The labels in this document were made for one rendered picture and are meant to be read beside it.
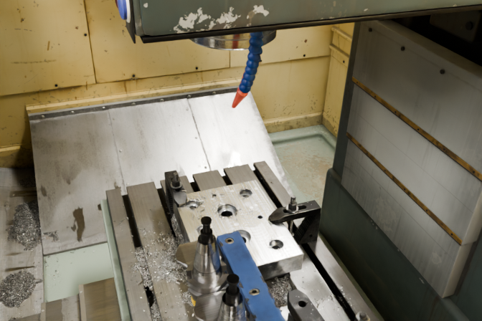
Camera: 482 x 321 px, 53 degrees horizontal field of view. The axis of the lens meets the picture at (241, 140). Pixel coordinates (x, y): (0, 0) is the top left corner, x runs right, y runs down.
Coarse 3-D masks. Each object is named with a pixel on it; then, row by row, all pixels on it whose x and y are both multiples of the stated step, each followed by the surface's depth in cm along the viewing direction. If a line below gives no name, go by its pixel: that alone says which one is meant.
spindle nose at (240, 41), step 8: (264, 32) 77; (272, 32) 78; (192, 40) 78; (200, 40) 77; (208, 40) 76; (216, 40) 76; (224, 40) 75; (232, 40) 75; (240, 40) 75; (248, 40) 76; (264, 40) 78; (272, 40) 80; (216, 48) 76; (224, 48) 76; (232, 48) 76; (240, 48) 76
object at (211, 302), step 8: (200, 296) 69; (208, 296) 69; (216, 296) 69; (200, 304) 68; (208, 304) 68; (216, 304) 68; (200, 312) 67; (208, 312) 66; (216, 312) 67; (248, 312) 67; (200, 320) 66; (208, 320) 65
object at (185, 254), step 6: (216, 240) 79; (180, 246) 77; (186, 246) 77; (192, 246) 77; (180, 252) 76; (186, 252) 76; (192, 252) 76; (180, 258) 75; (186, 258) 75; (192, 258) 75; (222, 258) 75; (186, 264) 74
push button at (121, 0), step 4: (120, 0) 44; (124, 0) 44; (120, 4) 44; (124, 4) 44; (120, 8) 44; (124, 8) 44; (120, 12) 44; (124, 12) 44; (120, 16) 45; (124, 16) 45
